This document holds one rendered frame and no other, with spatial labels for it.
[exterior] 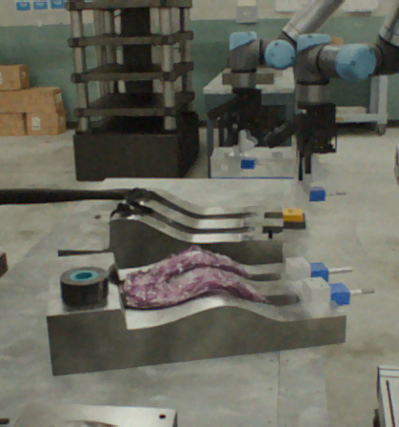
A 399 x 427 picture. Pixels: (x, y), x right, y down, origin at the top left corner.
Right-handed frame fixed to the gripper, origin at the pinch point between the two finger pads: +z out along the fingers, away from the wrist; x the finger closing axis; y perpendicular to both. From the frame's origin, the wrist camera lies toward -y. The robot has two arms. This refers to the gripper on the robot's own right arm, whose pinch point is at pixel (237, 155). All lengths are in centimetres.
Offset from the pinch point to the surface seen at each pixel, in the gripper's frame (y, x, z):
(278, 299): 22, -77, 10
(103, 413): 5, -119, 8
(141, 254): -10, -59, 9
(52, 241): -41, -41, 15
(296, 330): 26, -85, 11
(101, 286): -4, -95, 1
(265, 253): 17, -55, 9
